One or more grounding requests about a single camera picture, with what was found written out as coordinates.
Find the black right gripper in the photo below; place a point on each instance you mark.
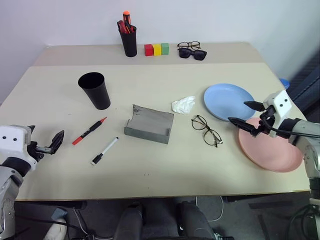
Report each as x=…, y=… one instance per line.
x=266, y=116

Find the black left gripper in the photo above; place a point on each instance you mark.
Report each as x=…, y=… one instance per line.
x=33, y=150

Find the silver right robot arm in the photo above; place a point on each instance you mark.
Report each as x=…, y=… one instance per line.
x=310, y=150

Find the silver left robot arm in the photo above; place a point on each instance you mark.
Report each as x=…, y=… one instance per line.
x=7, y=200

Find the light blue plate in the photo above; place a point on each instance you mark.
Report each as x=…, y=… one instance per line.
x=225, y=100

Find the pink plate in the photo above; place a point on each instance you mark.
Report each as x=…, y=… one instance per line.
x=270, y=152

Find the red marker pen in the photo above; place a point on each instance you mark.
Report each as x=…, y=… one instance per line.
x=87, y=131

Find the thin-framed round glasses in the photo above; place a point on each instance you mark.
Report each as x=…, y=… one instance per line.
x=207, y=128

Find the blue round lid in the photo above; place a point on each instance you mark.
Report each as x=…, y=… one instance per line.
x=285, y=83

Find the white marker with black cap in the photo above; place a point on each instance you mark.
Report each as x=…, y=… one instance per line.
x=107, y=148

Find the black chair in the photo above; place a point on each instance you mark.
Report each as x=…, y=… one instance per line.
x=308, y=82

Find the empty black cup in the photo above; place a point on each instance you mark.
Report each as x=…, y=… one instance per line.
x=100, y=97

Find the crumpled white tissue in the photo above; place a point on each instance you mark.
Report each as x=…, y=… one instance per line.
x=183, y=105

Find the black sunglasses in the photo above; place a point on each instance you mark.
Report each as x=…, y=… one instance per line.
x=200, y=54

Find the black thick-framed clear glasses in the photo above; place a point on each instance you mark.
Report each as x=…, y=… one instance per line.
x=191, y=44

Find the white rounded floor object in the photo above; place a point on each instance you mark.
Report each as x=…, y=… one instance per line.
x=57, y=231

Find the open grey glasses case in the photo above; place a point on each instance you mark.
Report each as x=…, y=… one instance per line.
x=150, y=120

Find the green cube block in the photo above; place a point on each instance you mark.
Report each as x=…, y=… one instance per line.
x=165, y=49

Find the yellow cube block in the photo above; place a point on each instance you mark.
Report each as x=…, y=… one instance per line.
x=157, y=50

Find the red cube block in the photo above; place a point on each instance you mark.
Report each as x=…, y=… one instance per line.
x=148, y=50

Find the dark rounded shape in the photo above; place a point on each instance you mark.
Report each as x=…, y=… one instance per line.
x=193, y=222
x=130, y=222

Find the black tool holder cup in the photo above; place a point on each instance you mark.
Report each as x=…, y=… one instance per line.
x=128, y=45

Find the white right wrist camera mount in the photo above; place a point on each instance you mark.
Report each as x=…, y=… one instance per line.
x=281, y=102

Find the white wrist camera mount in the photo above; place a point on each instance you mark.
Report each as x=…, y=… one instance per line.
x=12, y=142
x=281, y=102

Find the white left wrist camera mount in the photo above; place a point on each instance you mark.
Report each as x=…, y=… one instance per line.
x=12, y=142

